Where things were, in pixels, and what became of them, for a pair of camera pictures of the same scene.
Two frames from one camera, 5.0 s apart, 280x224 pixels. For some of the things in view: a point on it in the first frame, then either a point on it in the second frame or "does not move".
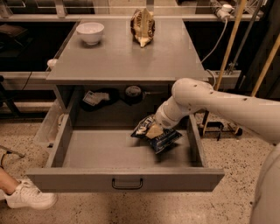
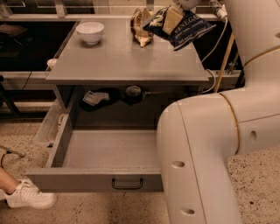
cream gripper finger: x=154 y=130 -> x=172 y=19
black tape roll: x=133 y=94 does not move
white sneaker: x=27 y=195 does not move
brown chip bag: x=143 y=26 does not move
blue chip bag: x=159 y=143 -> x=188 y=27
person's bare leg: x=9 y=182 does not move
